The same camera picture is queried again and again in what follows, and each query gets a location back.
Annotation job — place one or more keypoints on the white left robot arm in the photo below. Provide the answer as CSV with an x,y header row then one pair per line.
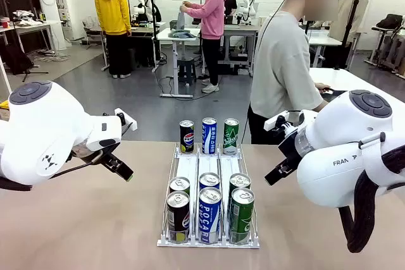
x,y
47,124

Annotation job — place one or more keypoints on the person in pink hoodie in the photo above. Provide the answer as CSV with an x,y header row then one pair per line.
x,y
213,14

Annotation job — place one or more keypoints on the blue Pocari Sweat can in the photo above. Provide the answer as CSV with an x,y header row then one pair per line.
x,y
209,137
209,219
209,181

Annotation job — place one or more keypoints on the black camera tripod stand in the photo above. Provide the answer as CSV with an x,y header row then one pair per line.
x,y
349,29

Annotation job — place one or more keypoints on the grey lab workbench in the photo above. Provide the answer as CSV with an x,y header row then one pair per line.
x,y
142,29

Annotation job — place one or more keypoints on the large white table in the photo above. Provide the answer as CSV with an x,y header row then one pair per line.
x,y
341,77

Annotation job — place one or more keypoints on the person in yellow hoodie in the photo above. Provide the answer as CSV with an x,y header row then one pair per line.
x,y
112,7

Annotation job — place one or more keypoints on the yellow plastic crate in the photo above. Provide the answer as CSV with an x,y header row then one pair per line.
x,y
3,105

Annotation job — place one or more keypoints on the person in beige jacket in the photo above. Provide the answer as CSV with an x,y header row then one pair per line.
x,y
345,14

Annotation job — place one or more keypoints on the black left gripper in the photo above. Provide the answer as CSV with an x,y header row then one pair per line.
x,y
87,153

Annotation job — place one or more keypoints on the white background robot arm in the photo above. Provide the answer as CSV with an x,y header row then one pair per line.
x,y
248,4
145,2

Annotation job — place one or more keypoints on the green Chilsung cider can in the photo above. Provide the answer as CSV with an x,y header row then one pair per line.
x,y
231,138
241,219
240,181

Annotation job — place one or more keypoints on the red cup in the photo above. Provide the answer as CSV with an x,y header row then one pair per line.
x,y
4,23

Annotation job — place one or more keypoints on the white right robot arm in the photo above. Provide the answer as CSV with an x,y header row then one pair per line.
x,y
341,143

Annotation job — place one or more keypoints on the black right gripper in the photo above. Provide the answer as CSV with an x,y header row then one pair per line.
x,y
291,150

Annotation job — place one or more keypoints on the black Pepsi can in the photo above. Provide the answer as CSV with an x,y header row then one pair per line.
x,y
178,219
179,184
186,138

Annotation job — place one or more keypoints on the person's right forearm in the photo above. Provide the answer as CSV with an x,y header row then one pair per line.
x,y
323,105

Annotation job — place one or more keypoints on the white height-adjustable desk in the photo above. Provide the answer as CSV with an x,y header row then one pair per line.
x,y
164,34

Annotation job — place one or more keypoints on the person in grey shirt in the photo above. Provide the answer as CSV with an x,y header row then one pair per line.
x,y
281,61

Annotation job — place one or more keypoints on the black stool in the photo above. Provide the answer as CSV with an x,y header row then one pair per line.
x,y
186,71

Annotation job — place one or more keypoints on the white side table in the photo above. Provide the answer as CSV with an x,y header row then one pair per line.
x,y
31,26

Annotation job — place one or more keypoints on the person's left hand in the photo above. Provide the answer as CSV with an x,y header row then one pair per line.
x,y
322,86

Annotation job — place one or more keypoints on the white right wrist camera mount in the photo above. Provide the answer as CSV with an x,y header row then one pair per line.
x,y
272,123

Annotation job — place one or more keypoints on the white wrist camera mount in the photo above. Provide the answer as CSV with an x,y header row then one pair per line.
x,y
272,123
128,120

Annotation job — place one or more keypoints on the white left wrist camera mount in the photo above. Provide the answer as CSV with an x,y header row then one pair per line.
x,y
128,120

